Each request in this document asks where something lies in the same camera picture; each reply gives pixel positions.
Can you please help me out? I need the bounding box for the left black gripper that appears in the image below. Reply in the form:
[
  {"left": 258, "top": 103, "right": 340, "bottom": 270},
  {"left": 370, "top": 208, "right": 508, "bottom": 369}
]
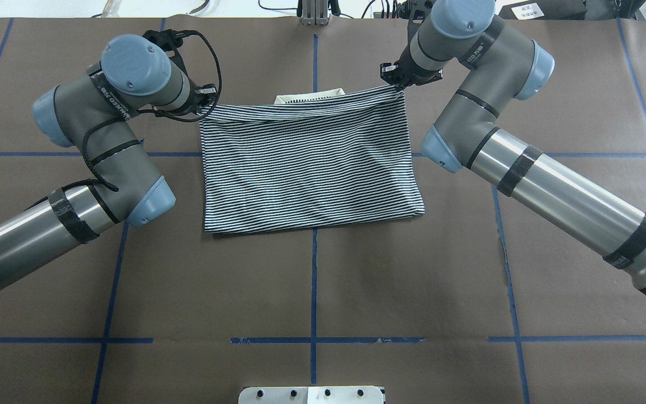
[{"left": 186, "top": 84, "right": 220, "bottom": 113}]

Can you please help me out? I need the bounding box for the striped polo shirt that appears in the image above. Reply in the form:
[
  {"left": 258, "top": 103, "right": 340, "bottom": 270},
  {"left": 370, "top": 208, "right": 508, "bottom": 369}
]
[{"left": 200, "top": 85, "right": 426, "bottom": 235}]

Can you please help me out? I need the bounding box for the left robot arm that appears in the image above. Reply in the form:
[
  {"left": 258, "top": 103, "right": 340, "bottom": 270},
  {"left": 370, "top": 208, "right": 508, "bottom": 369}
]
[{"left": 0, "top": 30, "right": 223, "bottom": 291}]

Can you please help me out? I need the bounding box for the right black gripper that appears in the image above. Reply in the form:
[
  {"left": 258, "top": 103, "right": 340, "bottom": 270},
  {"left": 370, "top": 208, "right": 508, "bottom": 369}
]
[{"left": 380, "top": 56, "right": 442, "bottom": 88}]

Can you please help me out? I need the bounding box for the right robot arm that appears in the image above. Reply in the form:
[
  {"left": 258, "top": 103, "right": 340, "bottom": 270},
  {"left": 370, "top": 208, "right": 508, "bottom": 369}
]
[{"left": 380, "top": 1, "right": 646, "bottom": 296}]

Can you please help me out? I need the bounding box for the black box with label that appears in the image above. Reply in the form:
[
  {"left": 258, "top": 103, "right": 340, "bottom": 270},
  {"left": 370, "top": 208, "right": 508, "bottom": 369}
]
[{"left": 497, "top": 1, "right": 587, "bottom": 21}]

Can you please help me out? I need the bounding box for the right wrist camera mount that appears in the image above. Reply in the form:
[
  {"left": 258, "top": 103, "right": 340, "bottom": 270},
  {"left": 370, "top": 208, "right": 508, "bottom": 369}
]
[{"left": 395, "top": 1, "right": 435, "bottom": 25}]

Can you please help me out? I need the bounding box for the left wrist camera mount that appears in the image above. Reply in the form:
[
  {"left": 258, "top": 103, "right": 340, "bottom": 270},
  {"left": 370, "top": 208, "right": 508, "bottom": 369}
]
[{"left": 143, "top": 30, "right": 190, "bottom": 74}]

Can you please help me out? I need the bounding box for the white bracket plate with screws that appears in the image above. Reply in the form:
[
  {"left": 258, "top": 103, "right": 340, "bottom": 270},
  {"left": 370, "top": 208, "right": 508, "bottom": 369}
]
[{"left": 238, "top": 385, "right": 386, "bottom": 403}]

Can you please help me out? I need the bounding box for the aluminium frame post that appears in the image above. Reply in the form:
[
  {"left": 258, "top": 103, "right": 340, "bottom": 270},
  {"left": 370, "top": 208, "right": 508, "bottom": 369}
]
[{"left": 297, "top": 0, "right": 330, "bottom": 26}]

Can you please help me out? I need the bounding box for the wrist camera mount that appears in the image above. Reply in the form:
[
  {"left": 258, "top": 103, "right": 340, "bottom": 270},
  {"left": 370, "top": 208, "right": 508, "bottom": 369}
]
[
  {"left": 395, "top": 1, "right": 435, "bottom": 25},
  {"left": 143, "top": 30, "right": 190, "bottom": 74}
]

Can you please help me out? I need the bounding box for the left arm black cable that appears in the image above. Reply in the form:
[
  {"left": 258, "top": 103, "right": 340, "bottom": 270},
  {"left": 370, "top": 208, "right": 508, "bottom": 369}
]
[{"left": 82, "top": 31, "right": 223, "bottom": 191}]

